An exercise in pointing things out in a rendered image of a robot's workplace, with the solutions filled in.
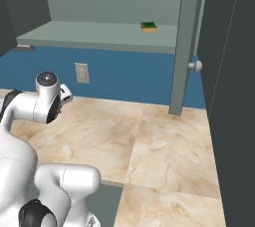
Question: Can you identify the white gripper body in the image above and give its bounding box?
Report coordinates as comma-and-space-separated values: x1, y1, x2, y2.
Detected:
59, 84, 74, 107

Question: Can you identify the grey-green open cabinet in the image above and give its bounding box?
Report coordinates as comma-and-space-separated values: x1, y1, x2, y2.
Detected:
15, 0, 210, 55

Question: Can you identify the dark grey cabinet door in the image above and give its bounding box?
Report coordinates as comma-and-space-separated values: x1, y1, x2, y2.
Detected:
0, 0, 52, 58

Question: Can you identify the green and yellow sponge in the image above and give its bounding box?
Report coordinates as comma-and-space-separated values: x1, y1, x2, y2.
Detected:
139, 21, 158, 34

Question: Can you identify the grey-green cabinet door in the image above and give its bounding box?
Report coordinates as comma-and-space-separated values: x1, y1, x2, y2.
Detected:
168, 0, 207, 116

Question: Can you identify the dark grey tall cabinet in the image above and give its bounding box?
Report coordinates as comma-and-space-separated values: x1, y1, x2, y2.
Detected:
196, 0, 255, 227

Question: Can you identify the white round door knob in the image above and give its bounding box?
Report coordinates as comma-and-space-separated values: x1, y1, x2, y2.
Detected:
188, 60, 203, 73

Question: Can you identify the white wall outlet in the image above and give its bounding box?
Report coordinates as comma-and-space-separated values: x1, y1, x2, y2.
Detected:
74, 62, 91, 85

